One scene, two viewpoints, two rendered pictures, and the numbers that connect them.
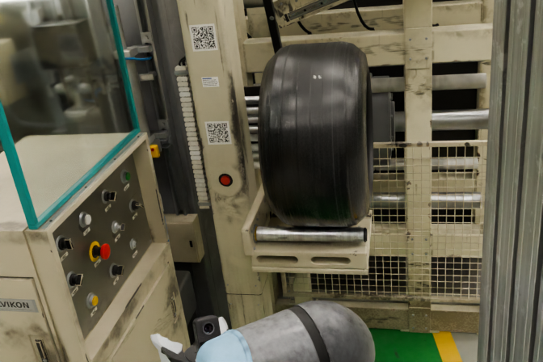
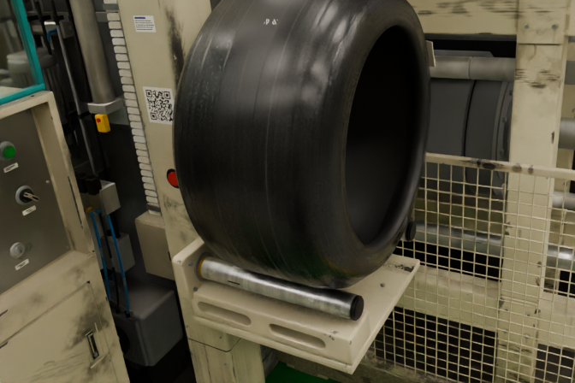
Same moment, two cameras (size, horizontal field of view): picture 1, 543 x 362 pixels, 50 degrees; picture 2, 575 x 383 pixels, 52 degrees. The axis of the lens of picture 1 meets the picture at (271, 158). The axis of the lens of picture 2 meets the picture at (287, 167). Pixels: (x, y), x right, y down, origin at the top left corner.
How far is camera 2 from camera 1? 0.85 m
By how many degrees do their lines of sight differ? 17
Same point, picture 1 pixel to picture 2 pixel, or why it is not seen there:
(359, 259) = (338, 347)
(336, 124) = (276, 110)
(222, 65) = not seen: outside the picture
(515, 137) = not seen: outside the picture
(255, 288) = (221, 340)
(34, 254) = not seen: outside the picture
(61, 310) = not seen: outside the picture
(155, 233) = (75, 238)
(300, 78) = (244, 23)
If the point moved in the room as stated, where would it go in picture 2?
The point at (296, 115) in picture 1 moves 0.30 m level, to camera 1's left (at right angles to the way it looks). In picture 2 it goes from (220, 86) to (50, 88)
